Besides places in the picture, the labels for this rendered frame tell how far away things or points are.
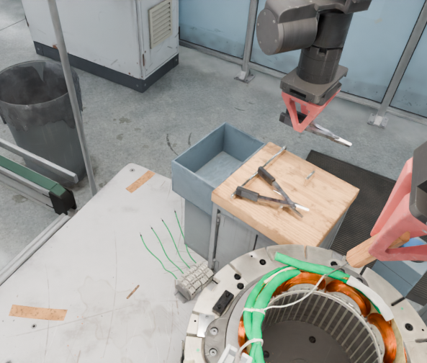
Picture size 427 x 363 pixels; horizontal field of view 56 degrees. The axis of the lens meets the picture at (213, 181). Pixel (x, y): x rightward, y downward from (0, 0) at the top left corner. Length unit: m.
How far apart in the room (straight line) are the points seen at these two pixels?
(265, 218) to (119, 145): 1.84
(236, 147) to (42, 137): 1.27
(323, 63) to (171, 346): 0.60
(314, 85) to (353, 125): 2.24
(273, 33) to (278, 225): 0.31
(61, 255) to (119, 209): 0.18
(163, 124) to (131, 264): 1.72
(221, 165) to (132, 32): 1.89
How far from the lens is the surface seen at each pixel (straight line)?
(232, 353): 0.44
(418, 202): 0.30
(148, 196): 1.08
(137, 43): 2.70
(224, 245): 0.81
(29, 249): 1.16
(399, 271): 0.77
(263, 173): 0.71
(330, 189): 0.76
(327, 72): 0.61
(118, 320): 0.90
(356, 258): 0.38
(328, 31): 0.58
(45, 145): 2.03
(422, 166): 0.32
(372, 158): 2.62
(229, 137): 0.87
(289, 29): 0.53
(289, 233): 0.67
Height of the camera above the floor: 1.58
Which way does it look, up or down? 46 degrees down
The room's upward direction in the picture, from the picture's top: 5 degrees clockwise
